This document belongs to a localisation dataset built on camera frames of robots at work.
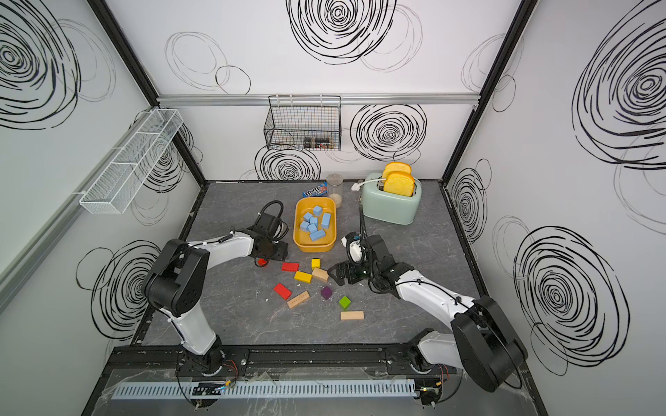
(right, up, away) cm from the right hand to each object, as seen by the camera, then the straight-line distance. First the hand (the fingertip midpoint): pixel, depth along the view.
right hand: (339, 269), depth 83 cm
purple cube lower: (-4, -8, +3) cm, 10 cm away
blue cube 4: (-10, +15, +19) cm, 26 cm away
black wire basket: (-19, +67, +62) cm, 93 cm away
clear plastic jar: (-2, +30, +19) cm, 35 cm away
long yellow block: (-13, -4, +6) cm, 15 cm away
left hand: (-22, +3, +14) cm, 27 cm away
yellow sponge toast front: (+23, +29, +10) cm, 38 cm away
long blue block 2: (-8, +9, +17) cm, 21 cm away
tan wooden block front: (+4, -15, 0) cm, 15 cm away
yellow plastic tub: (-14, +7, +17) cm, 23 cm away
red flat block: (-18, -1, +10) cm, 21 cm away
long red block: (-18, -9, +4) cm, 21 cm away
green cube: (+2, -11, +1) cm, 11 cm away
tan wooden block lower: (-13, -11, +2) cm, 17 cm away
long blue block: (-5, +15, +20) cm, 25 cm away
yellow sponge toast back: (+21, +35, +11) cm, 42 cm away
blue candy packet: (-8, +28, +33) cm, 44 cm away
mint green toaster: (+23, +19, +13) cm, 33 cm away
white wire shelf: (-63, +25, -11) cm, 69 cm away
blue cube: (-9, +18, +23) cm, 31 cm away
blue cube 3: (-14, +13, +19) cm, 27 cm away
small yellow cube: (-8, 0, +9) cm, 12 cm away
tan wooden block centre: (-7, -4, +6) cm, 10 cm away
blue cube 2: (-13, +16, +22) cm, 30 cm away
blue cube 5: (-10, +12, +19) cm, 24 cm away
